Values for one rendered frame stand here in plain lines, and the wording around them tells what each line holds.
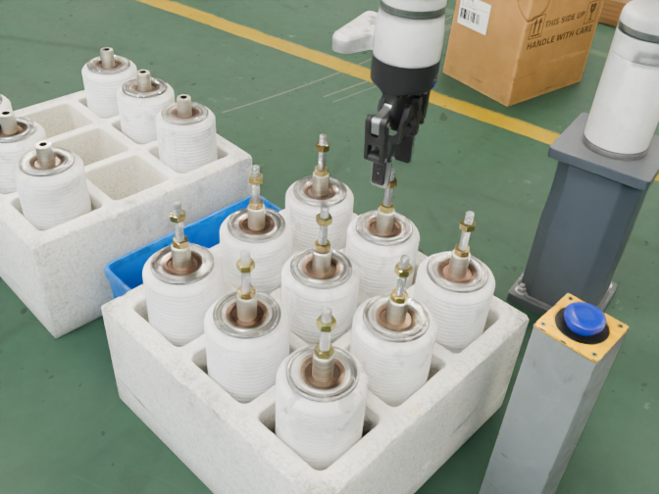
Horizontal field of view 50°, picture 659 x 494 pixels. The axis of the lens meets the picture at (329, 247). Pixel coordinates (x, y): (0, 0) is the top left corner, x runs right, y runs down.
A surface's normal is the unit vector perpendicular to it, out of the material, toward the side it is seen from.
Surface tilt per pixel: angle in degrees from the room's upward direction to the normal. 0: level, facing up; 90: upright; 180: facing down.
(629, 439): 0
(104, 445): 0
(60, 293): 90
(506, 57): 90
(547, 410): 90
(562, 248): 90
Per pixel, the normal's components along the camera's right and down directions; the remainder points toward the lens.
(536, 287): -0.58, 0.48
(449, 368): 0.05, -0.78
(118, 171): 0.70, 0.48
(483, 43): -0.80, 0.32
